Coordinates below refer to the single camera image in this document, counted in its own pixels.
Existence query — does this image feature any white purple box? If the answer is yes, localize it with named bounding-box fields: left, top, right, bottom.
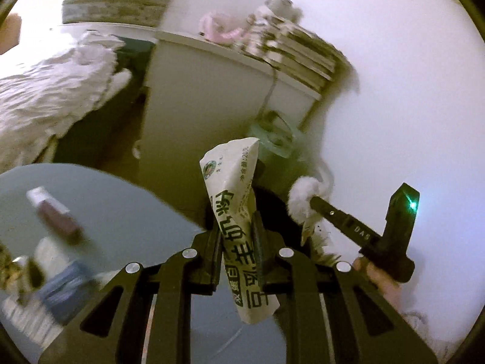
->
left=26, top=187, right=83, bottom=244

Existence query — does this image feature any pink fluffy toy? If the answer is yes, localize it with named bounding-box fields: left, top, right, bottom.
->
left=199, top=12, right=254, bottom=46

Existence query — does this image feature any grey blue table cloth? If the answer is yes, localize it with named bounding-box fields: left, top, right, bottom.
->
left=0, top=162, right=289, bottom=364

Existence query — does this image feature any person's right hand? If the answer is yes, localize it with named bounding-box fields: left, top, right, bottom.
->
left=353, top=257, right=402, bottom=312

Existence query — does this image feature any white fluffy sock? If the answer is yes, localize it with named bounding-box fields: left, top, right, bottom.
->
left=287, top=176, right=333, bottom=248

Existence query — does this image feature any brown wooden headboard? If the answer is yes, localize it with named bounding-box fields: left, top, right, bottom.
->
left=0, top=13, right=22, bottom=54

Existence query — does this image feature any white rumpled duvet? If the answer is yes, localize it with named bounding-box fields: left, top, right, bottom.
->
left=1, top=30, right=132, bottom=172

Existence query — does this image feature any blue printed packet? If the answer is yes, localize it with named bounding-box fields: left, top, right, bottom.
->
left=36, top=261, right=97, bottom=325

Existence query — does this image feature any white bedside cabinet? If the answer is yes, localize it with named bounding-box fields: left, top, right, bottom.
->
left=139, top=30, right=320, bottom=224

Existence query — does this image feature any white printed snack bag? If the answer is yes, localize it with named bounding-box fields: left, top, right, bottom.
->
left=200, top=137, right=279, bottom=325

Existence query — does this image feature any dark green blanket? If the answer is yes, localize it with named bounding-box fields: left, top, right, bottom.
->
left=115, top=35, right=156, bottom=81

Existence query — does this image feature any stack of books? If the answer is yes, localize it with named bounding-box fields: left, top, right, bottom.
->
left=241, top=16, right=350, bottom=93

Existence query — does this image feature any black cable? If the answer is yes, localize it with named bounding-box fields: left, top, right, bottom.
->
left=257, top=64, right=280, bottom=120

